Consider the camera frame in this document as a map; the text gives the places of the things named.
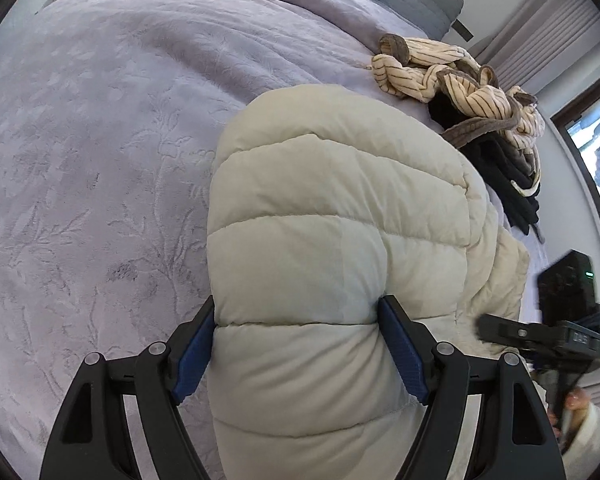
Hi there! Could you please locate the cream quilted down jacket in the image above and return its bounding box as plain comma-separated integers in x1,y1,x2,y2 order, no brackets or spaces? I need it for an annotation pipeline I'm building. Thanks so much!
207,84,529,479

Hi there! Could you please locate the person right hand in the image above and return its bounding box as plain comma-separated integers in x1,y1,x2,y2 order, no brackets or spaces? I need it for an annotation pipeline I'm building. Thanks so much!
547,387,591,439

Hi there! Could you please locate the black garment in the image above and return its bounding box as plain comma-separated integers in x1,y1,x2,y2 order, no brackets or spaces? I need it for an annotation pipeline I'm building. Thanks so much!
428,92,540,235

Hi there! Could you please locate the striped beige garment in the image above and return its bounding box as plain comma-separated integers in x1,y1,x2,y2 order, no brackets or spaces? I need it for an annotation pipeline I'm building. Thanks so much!
370,34,545,197

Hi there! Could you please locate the grey curtain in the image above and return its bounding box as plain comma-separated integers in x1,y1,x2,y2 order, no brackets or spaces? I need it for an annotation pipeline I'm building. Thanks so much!
469,0,600,94

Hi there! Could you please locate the lavender bed blanket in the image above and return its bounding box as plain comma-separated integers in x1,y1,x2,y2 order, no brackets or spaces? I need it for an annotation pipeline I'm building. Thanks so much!
0,0,549,480

